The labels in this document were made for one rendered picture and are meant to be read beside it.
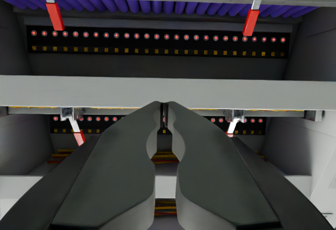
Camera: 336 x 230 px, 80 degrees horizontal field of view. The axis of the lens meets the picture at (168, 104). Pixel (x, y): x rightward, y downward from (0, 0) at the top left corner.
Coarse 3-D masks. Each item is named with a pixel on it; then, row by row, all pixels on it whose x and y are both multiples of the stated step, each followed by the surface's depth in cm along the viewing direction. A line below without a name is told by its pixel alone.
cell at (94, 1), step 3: (90, 0) 32; (93, 0) 32; (96, 0) 33; (99, 0) 34; (93, 3) 34; (96, 3) 34; (99, 3) 34; (102, 3) 35; (96, 6) 35; (99, 6) 35; (102, 6) 36; (105, 6) 37; (99, 9) 36; (102, 9) 37; (105, 9) 37
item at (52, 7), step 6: (48, 0) 26; (54, 0) 26; (48, 6) 26; (54, 6) 26; (48, 12) 26; (54, 12) 26; (54, 18) 27; (60, 18) 27; (54, 24) 27; (60, 24) 27
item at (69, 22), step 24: (0, 0) 38; (0, 24) 38; (48, 24) 40; (72, 24) 40; (96, 24) 40; (120, 24) 41; (144, 24) 41; (168, 24) 41; (192, 24) 41; (216, 24) 41; (240, 24) 41; (264, 24) 42; (288, 24) 42; (312, 24) 40
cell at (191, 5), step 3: (186, 3) 35; (189, 3) 34; (192, 3) 33; (195, 3) 33; (186, 6) 36; (189, 6) 35; (192, 6) 34; (195, 6) 35; (186, 9) 37; (189, 9) 36; (192, 9) 36; (186, 12) 38; (189, 12) 37; (192, 12) 38
